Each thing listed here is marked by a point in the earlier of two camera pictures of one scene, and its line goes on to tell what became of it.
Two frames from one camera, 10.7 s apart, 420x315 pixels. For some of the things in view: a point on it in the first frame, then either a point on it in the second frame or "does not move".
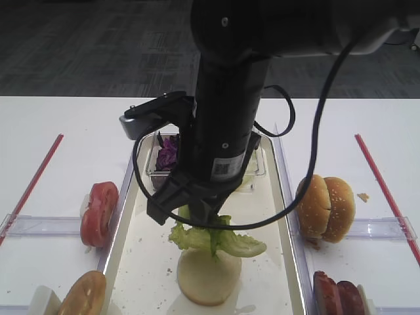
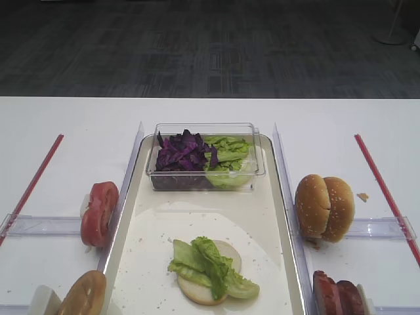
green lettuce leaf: x=216 y=240 → x=201 y=260
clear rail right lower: x=399 y=310 does not move
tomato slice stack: x=95 y=220 does not move
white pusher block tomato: x=84 y=205 does not move
